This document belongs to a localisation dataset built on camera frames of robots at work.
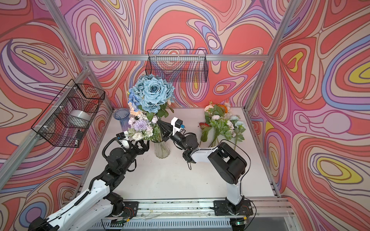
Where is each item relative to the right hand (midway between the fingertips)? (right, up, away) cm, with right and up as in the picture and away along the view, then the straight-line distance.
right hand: (157, 124), depth 73 cm
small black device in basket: (-40, -6, 0) cm, 40 cm away
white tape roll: (-38, +3, -3) cm, 39 cm away
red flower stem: (+29, -3, +29) cm, 41 cm away
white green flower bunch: (+41, -1, +24) cm, 47 cm away
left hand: (-7, -7, +3) cm, 11 cm away
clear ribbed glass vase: (0, -16, +14) cm, 21 cm away
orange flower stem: (+42, +11, +36) cm, 56 cm away
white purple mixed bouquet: (-6, -1, -5) cm, 8 cm away
